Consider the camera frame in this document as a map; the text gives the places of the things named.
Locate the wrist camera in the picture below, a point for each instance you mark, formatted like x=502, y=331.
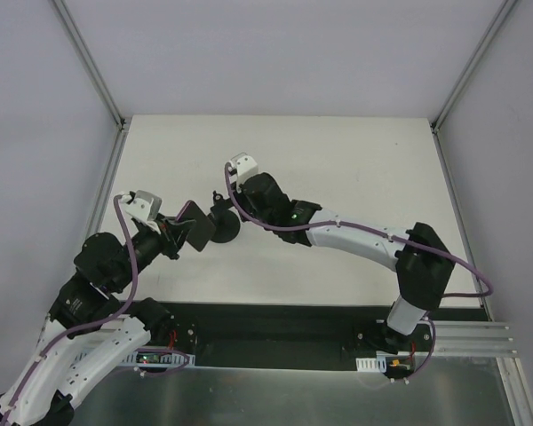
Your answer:
x=243, y=166
x=141, y=205

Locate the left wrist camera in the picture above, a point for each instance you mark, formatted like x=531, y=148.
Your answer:
x=141, y=205

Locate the aluminium frame post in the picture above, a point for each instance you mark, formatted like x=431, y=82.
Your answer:
x=489, y=36
x=76, y=39

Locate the black smartphone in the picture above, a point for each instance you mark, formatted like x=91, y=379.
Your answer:
x=201, y=229

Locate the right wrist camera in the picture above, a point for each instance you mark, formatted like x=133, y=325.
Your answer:
x=243, y=166

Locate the left aluminium frame post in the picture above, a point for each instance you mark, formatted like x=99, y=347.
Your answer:
x=76, y=39

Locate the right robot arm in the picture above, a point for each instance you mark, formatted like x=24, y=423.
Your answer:
x=417, y=257

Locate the black phone stand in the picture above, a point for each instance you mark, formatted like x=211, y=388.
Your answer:
x=227, y=223

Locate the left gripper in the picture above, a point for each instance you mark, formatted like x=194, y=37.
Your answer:
x=169, y=235

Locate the cable duct board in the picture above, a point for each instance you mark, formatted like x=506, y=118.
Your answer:
x=394, y=367
x=157, y=358

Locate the right aluminium frame post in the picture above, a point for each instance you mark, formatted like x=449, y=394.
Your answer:
x=489, y=36

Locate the left cable duct board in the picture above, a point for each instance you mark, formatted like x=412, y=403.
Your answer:
x=157, y=358

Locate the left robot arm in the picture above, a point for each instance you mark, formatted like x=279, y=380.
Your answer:
x=88, y=332

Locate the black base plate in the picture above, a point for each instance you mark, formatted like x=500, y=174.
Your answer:
x=287, y=337

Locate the right cable duct board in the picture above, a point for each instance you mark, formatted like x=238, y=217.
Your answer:
x=394, y=367

